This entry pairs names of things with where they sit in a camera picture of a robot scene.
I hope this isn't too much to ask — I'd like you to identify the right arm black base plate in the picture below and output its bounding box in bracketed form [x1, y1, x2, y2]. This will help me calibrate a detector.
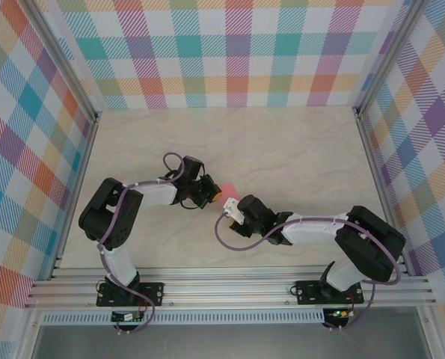
[295, 280, 365, 306]

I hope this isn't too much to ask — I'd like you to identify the pink cloth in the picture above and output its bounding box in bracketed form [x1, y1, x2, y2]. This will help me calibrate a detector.
[218, 182, 242, 206]

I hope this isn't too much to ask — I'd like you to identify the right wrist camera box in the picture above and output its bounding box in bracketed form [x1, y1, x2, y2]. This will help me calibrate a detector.
[223, 197, 245, 224]

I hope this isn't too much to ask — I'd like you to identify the aluminium mounting rail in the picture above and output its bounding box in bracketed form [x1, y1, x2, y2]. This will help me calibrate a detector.
[23, 264, 438, 310]

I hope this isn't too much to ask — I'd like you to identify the slotted grey cable tray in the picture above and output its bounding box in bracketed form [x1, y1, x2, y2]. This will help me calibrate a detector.
[41, 313, 326, 325]

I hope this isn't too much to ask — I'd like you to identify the aluminium corner post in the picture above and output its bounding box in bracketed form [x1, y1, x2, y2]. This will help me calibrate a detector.
[352, 0, 429, 120]
[22, 0, 100, 123]

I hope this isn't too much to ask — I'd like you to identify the grey metal lower panel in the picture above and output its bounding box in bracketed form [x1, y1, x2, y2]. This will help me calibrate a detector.
[31, 323, 432, 359]

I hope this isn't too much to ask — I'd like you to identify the aluminium side rail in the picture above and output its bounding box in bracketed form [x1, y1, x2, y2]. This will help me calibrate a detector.
[353, 108, 413, 277]
[49, 111, 101, 280]

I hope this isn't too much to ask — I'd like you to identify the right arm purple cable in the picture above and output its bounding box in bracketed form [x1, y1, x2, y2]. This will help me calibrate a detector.
[214, 211, 402, 332]

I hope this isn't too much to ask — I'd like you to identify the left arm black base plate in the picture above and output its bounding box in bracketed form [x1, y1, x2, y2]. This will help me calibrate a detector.
[96, 282, 166, 307]

